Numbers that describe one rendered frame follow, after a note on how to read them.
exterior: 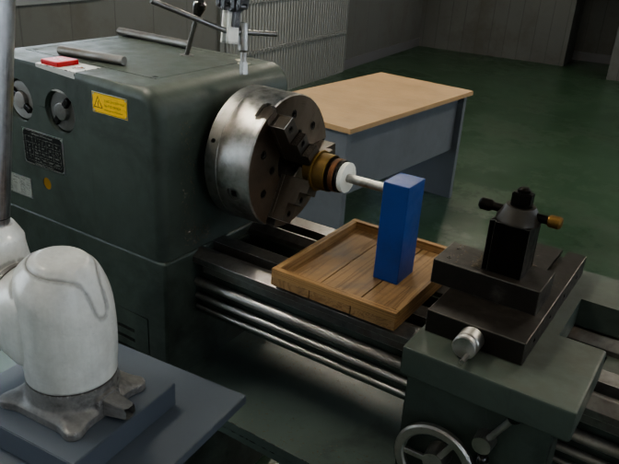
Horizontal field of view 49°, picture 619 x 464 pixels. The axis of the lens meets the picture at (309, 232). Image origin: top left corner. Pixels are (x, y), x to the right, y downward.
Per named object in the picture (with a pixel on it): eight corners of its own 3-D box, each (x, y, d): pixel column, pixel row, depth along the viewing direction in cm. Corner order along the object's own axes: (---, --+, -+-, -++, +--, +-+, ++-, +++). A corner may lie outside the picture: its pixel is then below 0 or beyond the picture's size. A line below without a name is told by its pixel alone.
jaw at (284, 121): (270, 157, 156) (253, 120, 147) (281, 142, 158) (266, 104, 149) (309, 168, 151) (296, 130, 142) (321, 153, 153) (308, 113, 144)
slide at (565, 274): (424, 330, 124) (426, 308, 123) (502, 250, 158) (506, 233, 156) (521, 366, 116) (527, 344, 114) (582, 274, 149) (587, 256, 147)
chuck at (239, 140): (206, 223, 153) (227, 81, 146) (284, 212, 180) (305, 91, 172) (238, 235, 149) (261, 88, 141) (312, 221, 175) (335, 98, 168)
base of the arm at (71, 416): (91, 453, 108) (88, 425, 106) (-5, 404, 118) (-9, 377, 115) (166, 393, 123) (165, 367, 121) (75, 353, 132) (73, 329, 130)
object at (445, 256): (429, 281, 132) (433, 258, 130) (449, 262, 140) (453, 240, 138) (534, 317, 122) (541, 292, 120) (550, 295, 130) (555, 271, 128)
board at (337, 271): (270, 284, 149) (271, 268, 147) (353, 232, 177) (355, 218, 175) (393, 331, 135) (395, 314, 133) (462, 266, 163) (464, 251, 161)
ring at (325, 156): (297, 152, 150) (333, 161, 146) (321, 143, 157) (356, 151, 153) (296, 191, 154) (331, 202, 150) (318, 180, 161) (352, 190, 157)
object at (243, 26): (244, 75, 158) (243, 23, 156) (250, 75, 157) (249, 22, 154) (237, 75, 157) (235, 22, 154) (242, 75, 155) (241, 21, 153)
